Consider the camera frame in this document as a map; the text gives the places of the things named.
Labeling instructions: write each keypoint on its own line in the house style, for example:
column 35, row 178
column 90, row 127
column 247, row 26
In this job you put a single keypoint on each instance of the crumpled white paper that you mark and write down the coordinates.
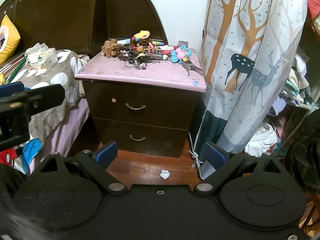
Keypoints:
column 165, row 174

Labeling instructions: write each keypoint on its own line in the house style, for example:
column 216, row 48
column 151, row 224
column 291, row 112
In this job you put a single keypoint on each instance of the blue pink teether toy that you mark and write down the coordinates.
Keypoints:
column 180, row 54

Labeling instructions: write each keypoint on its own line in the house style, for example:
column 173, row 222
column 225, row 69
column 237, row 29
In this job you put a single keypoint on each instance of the black key bunch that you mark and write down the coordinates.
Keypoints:
column 135, row 60

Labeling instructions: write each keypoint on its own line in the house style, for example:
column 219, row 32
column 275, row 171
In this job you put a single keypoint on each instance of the deer print curtain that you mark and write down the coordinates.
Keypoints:
column 247, row 51

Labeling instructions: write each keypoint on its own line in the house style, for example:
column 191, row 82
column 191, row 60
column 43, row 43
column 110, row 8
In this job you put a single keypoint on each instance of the wooden burr puzzle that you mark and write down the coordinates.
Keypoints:
column 110, row 48

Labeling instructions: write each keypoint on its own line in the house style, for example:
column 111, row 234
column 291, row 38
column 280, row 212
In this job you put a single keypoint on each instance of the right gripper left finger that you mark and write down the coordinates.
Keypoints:
column 95, row 163

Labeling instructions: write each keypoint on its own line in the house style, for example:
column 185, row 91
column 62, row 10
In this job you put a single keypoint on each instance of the lower drawer brass handle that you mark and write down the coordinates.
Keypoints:
column 137, row 139

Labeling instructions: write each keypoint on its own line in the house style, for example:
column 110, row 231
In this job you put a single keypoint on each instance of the grey polka dot blanket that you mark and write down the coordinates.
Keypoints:
column 60, row 76

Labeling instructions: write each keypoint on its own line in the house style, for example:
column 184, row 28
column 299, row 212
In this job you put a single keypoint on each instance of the upper drawer brass handle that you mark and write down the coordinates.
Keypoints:
column 135, row 108

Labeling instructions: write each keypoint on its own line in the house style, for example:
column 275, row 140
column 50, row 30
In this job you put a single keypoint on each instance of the white blue tube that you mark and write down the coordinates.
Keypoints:
column 124, row 41

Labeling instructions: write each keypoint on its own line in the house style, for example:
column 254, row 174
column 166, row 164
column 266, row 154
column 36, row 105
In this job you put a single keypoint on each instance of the drawer brass handle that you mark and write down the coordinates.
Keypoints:
column 137, row 139
column 135, row 108

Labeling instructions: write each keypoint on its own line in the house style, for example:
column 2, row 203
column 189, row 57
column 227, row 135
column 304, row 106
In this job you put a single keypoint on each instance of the yellow pillow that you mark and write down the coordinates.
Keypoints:
column 11, row 39

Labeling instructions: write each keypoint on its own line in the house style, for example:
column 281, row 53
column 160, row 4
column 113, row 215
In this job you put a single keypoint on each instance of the white rectangular box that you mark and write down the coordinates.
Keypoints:
column 166, row 48

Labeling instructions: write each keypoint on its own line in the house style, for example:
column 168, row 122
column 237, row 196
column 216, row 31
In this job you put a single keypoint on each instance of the yellow duck rattle toy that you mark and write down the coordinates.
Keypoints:
column 143, row 34

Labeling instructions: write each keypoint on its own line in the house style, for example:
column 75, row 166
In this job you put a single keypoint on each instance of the white tissue pack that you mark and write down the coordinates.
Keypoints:
column 40, row 57

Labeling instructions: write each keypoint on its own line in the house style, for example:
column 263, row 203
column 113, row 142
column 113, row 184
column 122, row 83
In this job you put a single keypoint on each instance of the pile of clothes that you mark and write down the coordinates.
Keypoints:
column 296, row 92

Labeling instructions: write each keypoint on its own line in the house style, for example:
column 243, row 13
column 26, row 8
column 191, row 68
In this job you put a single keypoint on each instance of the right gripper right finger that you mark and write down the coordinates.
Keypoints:
column 218, row 167

